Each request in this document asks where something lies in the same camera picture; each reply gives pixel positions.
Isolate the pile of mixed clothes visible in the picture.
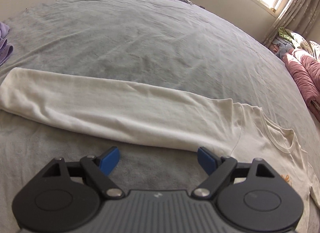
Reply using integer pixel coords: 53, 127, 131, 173
271, 27, 320, 59

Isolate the grey patterned curtain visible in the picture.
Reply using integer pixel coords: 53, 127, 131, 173
261, 0, 320, 45

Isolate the grey bed sheet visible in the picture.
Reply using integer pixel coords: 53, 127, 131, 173
0, 0, 320, 233

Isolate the purple knit sweater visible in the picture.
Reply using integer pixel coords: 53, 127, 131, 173
0, 21, 14, 66

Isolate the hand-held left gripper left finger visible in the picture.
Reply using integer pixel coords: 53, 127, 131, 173
41, 146, 125, 198

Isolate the white t-shirt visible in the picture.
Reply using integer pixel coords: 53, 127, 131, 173
0, 68, 320, 208

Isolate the pink quilt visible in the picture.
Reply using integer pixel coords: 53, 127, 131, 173
285, 49, 320, 121

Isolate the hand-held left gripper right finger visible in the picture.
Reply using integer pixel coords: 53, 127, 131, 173
192, 146, 279, 198

